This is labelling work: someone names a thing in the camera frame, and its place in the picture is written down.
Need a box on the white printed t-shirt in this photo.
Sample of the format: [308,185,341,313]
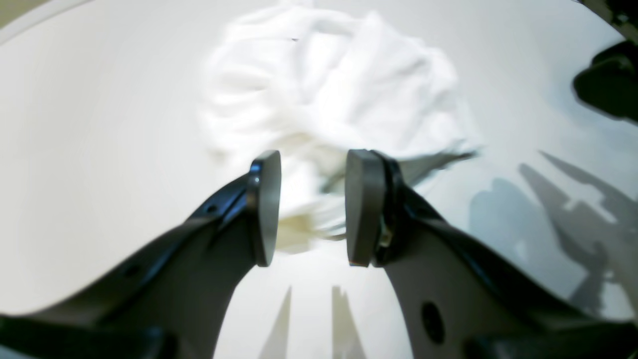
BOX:
[199,0,481,254]

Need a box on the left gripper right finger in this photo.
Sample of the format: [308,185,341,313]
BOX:
[345,149,637,359]

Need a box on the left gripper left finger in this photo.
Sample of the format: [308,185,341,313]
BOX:
[0,150,281,359]

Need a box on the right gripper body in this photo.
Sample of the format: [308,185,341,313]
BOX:
[572,41,638,123]

